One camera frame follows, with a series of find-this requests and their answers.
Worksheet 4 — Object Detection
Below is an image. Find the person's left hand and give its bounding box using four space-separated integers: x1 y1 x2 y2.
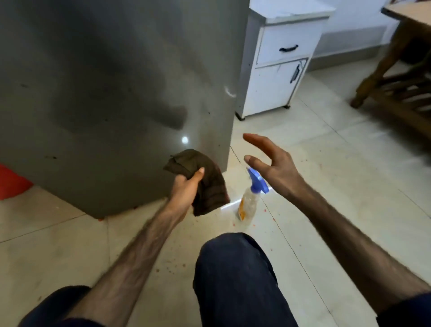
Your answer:
165 167 205 223

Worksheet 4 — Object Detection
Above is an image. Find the person's right hand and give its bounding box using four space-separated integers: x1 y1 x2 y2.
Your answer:
242 133 309 203

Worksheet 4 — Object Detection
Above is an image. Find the brown checked cloth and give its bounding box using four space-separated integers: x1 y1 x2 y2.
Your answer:
163 148 231 217

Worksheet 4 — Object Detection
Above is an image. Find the spray bottle blue trigger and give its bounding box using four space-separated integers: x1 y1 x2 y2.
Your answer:
237 167 270 223

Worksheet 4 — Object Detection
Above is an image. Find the plain silver refrigerator door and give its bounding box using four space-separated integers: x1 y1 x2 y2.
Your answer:
0 0 251 220

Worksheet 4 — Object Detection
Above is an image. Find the red plastic bucket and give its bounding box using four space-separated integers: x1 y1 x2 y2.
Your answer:
0 164 34 201

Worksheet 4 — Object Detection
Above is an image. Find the person's left forearm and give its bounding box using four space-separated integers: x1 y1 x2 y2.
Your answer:
66 208 186 327

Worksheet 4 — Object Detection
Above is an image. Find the person's right forearm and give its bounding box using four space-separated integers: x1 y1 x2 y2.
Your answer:
289 183 431 316

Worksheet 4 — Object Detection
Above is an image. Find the person's right trouser leg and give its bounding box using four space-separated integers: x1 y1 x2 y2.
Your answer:
192 232 299 327

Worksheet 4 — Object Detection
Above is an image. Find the small white cabinet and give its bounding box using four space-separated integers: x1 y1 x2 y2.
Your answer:
234 0 337 121

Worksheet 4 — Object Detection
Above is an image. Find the dark blue left sleeve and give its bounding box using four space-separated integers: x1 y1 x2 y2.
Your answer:
17 285 105 327

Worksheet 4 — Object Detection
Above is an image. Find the dark blue sleeve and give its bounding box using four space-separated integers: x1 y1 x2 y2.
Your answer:
17 285 105 327
375 291 431 327

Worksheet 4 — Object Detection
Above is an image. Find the dark blue right sleeve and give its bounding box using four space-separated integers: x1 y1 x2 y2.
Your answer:
375 291 431 327

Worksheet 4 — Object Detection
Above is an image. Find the light wooden table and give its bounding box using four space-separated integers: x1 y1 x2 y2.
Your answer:
349 0 431 142

